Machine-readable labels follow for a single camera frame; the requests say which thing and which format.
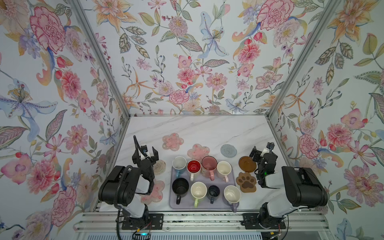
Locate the cream mug green handle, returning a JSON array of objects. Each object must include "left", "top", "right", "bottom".
[{"left": 191, "top": 182, "right": 208, "bottom": 208}]

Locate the brown round wooden coaster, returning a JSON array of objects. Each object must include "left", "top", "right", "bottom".
[{"left": 239, "top": 156, "right": 257, "bottom": 173}]

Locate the aluminium mounting rail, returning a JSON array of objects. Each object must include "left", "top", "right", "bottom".
[{"left": 74, "top": 211, "right": 329, "bottom": 233}]

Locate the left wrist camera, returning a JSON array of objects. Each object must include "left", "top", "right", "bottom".
[{"left": 140, "top": 145, "right": 149, "bottom": 158}]

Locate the brown paw cork coaster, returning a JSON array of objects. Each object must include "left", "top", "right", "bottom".
[{"left": 236, "top": 172, "right": 257, "bottom": 193}]

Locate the cream mug purple handle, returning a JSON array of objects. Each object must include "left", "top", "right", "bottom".
[{"left": 223, "top": 185, "right": 242, "bottom": 213}]

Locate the multicolour embroidered round coaster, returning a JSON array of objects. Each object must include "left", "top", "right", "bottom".
[{"left": 153, "top": 160, "right": 166, "bottom": 176}]

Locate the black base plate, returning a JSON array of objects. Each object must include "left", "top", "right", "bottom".
[
  {"left": 122, "top": 214, "right": 164, "bottom": 230},
  {"left": 241, "top": 213, "right": 287, "bottom": 230}
]

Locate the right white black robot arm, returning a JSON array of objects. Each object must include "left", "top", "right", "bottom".
[{"left": 250, "top": 143, "right": 329, "bottom": 229}]

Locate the pink flower coaster front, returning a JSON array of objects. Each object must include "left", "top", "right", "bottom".
[{"left": 141, "top": 180, "right": 165, "bottom": 205}]

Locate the black mug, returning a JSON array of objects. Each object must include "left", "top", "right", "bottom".
[{"left": 172, "top": 178, "right": 190, "bottom": 205}]

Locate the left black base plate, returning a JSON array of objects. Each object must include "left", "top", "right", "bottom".
[{"left": 122, "top": 214, "right": 164, "bottom": 230}]

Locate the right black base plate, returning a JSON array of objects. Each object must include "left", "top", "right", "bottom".
[{"left": 241, "top": 213, "right": 287, "bottom": 230}]

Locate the red inside white mug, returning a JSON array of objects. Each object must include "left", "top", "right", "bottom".
[{"left": 187, "top": 160, "right": 202, "bottom": 182}]

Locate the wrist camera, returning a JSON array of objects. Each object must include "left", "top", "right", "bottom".
[
  {"left": 261, "top": 148, "right": 270, "bottom": 157},
  {"left": 140, "top": 145, "right": 149, "bottom": 158}
]

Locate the lavender serving tray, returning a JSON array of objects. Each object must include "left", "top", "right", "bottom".
[{"left": 170, "top": 168, "right": 240, "bottom": 211}]

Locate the cream mug pink handle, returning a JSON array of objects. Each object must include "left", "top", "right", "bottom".
[{"left": 217, "top": 161, "right": 232, "bottom": 183}]

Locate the pink flower coaster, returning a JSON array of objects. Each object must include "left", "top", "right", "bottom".
[
  {"left": 187, "top": 144, "right": 210, "bottom": 163},
  {"left": 141, "top": 180, "right": 165, "bottom": 205},
  {"left": 162, "top": 133, "right": 184, "bottom": 152}
]

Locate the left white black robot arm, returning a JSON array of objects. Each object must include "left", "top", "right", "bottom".
[{"left": 98, "top": 136, "right": 159, "bottom": 221}]

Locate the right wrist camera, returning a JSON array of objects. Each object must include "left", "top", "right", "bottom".
[{"left": 261, "top": 148, "right": 270, "bottom": 157}]

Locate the pink tall mug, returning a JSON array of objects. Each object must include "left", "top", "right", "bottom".
[{"left": 201, "top": 156, "right": 218, "bottom": 181}]

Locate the blue mug white inside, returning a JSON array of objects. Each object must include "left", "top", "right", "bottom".
[{"left": 172, "top": 157, "right": 187, "bottom": 178}]

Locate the grey blue woven coaster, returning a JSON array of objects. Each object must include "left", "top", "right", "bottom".
[{"left": 220, "top": 144, "right": 237, "bottom": 158}]

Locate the small dark blue mug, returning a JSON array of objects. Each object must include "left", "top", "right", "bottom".
[{"left": 207, "top": 185, "right": 221, "bottom": 205}]

